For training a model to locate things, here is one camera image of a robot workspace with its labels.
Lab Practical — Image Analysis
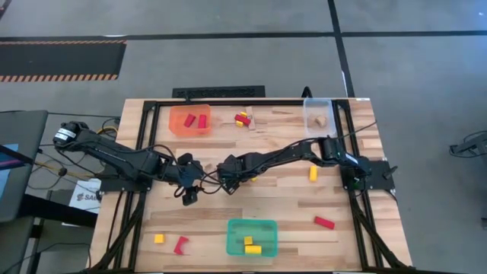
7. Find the clear plastic bin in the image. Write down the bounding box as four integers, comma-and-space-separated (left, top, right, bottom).
302, 97, 337, 140

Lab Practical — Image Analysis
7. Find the teal plastic bin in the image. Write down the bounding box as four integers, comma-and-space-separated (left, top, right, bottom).
226, 218, 279, 258

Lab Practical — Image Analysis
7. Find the black bar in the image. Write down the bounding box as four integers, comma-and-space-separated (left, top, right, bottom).
0, 144, 34, 167

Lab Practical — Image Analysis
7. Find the black power strip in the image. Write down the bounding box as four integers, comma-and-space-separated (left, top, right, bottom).
171, 84, 266, 100

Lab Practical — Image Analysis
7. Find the black aluminium table frame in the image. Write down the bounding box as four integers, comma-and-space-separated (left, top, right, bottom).
89, 97, 414, 274

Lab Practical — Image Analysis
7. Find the black hazard-striped floor mat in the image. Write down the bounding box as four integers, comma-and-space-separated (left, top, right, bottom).
0, 40, 128, 83

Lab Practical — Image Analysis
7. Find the blue screen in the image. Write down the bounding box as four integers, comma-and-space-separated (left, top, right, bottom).
0, 143, 20, 201

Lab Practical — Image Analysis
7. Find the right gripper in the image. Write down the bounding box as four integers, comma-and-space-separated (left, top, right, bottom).
215, 152, 254, 196

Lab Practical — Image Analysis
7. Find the long natural wood block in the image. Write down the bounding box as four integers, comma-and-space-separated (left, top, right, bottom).
245, 106, 257, 132

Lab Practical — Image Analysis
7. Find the black furniture beam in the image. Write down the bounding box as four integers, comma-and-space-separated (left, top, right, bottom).
18, 193, 99, 228

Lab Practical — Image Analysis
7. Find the grey desk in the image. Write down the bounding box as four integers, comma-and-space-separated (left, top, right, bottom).
0, 110, 49, 224

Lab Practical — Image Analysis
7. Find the white printed paper sheet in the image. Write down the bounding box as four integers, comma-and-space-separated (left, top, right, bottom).
68, 180, 103, 212

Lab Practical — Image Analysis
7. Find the orange plastic bin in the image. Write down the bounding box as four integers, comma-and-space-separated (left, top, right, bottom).
168, 104, 213, 137

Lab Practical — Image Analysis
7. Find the red arch wooden block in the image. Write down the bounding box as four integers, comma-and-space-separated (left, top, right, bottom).
173, 235, 190, 256

